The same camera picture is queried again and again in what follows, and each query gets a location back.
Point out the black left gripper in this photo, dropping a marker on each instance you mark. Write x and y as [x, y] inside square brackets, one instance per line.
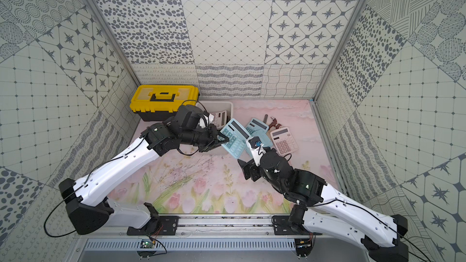
[212, 139]

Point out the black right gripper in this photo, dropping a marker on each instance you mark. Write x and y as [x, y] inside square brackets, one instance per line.
[251, 168]

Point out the light blue calculator face down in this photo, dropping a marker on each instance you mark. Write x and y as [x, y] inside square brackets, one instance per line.
[238, 137]

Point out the pink calculator face down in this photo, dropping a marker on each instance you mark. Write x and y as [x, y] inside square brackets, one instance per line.
[221, 119]

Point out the light blue calculator back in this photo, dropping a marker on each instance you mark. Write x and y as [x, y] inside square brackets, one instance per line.
[264, 139]

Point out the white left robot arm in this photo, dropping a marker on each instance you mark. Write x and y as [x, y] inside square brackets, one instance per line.
[87, 203]

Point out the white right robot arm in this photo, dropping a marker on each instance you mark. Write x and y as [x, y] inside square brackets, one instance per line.
[319, 208]

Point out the white plastic storage box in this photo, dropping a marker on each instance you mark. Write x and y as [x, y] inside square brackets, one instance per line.
[221, 110]

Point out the teal calculator face up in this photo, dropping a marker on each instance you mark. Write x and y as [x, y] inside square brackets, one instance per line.
[256, 125]

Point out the floral pink table mat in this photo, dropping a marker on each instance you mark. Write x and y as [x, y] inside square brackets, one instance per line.
[185, 181]

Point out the yellow and black toolbox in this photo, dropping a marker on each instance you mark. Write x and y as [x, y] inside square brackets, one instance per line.
[159, 102]

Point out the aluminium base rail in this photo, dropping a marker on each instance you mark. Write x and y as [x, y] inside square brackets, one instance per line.
[222, 233]

